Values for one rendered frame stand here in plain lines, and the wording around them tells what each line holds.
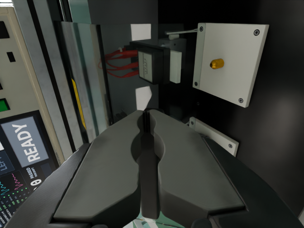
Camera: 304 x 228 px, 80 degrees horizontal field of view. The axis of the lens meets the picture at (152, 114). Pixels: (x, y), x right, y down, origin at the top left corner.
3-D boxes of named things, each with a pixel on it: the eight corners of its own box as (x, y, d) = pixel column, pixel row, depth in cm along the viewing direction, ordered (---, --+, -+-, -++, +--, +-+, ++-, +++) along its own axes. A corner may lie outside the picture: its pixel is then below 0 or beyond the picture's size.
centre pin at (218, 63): (225, 59, 37) (216, 61, 36) (223, 68, 38) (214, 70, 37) (217, 57, 39) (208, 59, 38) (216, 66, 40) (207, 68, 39)
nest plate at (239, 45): (269, 24, 30) (265, 25, 29) (248, 106, 37) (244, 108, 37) (201, 22, 41) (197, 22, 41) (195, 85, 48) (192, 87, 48)
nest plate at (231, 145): (239, 142, 42) (235, 144, 41) (227, 187, 49) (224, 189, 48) (192, 116, 53) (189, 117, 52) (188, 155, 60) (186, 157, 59)
